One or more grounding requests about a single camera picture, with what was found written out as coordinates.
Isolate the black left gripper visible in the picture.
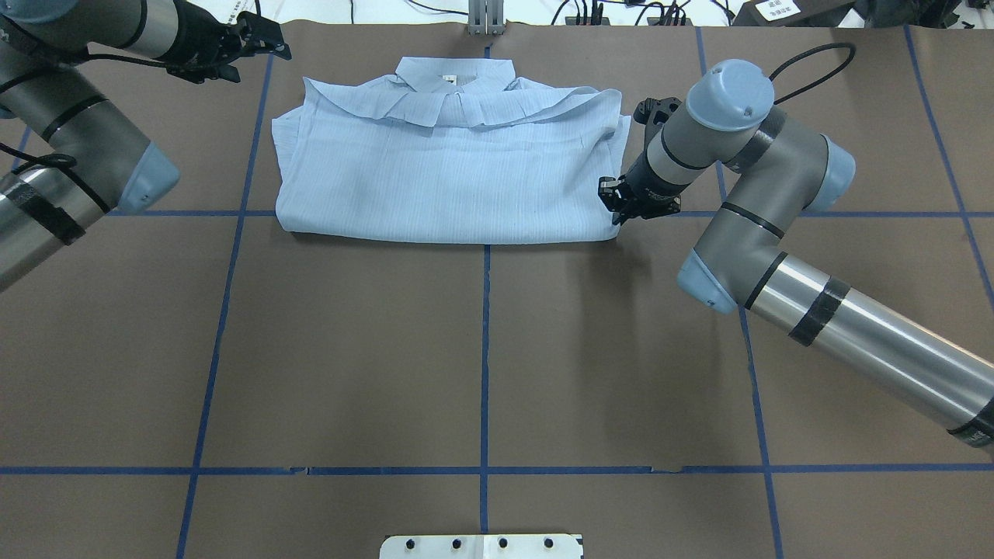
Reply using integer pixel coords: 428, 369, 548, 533
167, 12, 294, 84

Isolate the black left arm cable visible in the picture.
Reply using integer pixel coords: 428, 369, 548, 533
0, 47, 172, 214

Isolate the power strip with plugs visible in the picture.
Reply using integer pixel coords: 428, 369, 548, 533
554, 2, 693, 27

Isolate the grey teach pendant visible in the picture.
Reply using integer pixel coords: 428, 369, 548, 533
732, 1, 856, 28

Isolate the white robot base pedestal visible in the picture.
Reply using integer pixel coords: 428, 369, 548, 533
379, 533, 585, 558

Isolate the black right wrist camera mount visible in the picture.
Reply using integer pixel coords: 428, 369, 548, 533
632, 98, 683, 147

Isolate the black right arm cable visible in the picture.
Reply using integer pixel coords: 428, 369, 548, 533
769, 42, 857, 106

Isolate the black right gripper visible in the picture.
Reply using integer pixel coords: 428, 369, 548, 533
599, 159, 683, 226

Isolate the blue tape line lengthwise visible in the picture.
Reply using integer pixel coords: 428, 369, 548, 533
175, 55, 276, 558

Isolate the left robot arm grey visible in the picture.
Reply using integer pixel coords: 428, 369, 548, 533
1, 1, 292, 289

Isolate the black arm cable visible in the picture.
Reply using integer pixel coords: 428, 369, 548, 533
0, 47, 172, 214
769, 42, 857, 106

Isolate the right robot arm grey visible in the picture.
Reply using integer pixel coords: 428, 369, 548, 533
599, 59, 993, 453

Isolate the aluminium frame profile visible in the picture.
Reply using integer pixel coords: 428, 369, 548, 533
467, 0, 506, 36

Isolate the light blue striped shirt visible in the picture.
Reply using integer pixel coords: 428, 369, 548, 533
271, 57, 631, 245

